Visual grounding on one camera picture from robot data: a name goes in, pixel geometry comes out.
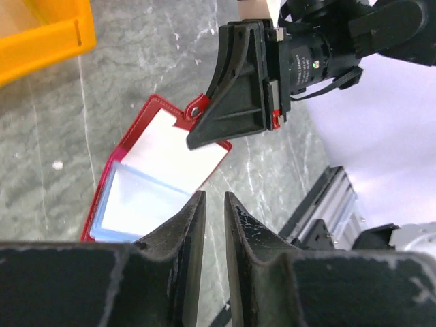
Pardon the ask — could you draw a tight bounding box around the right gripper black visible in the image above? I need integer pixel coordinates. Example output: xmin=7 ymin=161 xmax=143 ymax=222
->
xmin=187 ymin=18 xmax=362 ymax=149

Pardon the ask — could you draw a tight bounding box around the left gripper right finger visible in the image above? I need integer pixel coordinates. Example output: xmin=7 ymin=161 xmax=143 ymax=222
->
xmin=224 ymin=192 xmax=435 ymax=326

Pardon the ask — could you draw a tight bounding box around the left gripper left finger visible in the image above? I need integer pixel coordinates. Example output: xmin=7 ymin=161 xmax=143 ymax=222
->
xmin=1 ymin=191 xmax=206 ymax=326

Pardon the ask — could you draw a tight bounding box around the red card holder wallet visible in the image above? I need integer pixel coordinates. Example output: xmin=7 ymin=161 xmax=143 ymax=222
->
xmin=80 ymin=93 xmax=232 ymax=243

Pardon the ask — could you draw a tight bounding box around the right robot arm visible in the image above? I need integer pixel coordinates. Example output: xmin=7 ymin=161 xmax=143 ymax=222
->
xmin=187 ymin=1 xmax=435 ymax=149

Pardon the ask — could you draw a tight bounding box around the yellow plastic bin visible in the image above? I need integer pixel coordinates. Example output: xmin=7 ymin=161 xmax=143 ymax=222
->
xmin=1 ymin=0 xmax=96 ymax=86

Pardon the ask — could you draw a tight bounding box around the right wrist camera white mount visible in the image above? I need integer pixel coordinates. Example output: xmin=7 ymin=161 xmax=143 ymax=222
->
xmin=237 ymin=0 xmax=285 ymax=23

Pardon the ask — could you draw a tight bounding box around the aluminium mounting rail frame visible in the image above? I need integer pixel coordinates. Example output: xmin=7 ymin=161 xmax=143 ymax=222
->
xmin=204 ymin=165 xmax=436 ymax=327

